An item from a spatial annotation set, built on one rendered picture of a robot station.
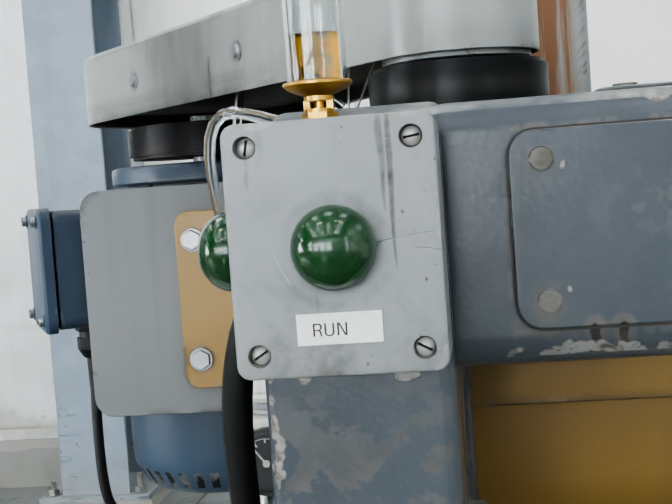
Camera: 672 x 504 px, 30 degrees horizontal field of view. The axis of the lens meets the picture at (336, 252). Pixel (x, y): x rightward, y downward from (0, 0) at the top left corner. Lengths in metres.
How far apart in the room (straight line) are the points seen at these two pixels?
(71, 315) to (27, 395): 5.20
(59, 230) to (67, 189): 4.57
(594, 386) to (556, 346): 0.25
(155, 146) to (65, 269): 0.11
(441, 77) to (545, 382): 0.22
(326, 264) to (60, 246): 0.52
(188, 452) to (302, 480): 0.45
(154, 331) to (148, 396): 0.05
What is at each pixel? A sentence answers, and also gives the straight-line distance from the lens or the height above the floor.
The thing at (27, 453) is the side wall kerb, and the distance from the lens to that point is 6.14.
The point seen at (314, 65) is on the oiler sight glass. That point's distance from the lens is 0.51.
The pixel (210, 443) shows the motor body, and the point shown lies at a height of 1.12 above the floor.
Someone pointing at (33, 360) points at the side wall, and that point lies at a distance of 6.09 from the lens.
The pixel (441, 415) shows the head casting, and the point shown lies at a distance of 0.48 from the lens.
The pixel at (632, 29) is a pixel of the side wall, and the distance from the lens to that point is 5.72.
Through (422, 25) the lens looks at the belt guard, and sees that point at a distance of 0.60.
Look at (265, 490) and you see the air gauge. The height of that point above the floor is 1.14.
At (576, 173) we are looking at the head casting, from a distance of 0.48.
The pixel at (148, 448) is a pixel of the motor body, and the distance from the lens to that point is 0.97.
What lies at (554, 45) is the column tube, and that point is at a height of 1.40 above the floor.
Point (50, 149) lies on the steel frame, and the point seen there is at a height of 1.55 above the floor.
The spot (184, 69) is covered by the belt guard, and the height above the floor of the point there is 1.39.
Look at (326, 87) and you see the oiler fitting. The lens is 0.51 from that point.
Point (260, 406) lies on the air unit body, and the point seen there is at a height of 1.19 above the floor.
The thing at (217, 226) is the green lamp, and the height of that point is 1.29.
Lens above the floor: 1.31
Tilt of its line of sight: 3 degrees down
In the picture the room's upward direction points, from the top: 4 degrees counter-clockwise
